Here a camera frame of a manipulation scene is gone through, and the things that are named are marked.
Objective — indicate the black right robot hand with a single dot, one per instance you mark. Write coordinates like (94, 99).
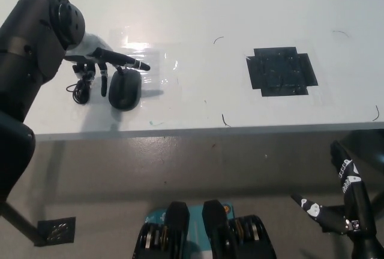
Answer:
(360, 208)

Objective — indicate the black computer mouse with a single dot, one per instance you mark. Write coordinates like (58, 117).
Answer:
(124, 91)

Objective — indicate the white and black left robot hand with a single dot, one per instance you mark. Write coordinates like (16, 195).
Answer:
(90, 46)

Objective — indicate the clear plastic sheet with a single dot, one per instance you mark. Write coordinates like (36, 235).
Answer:
(153, 76)

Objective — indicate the black table leg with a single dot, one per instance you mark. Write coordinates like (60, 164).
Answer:
(18, 220)

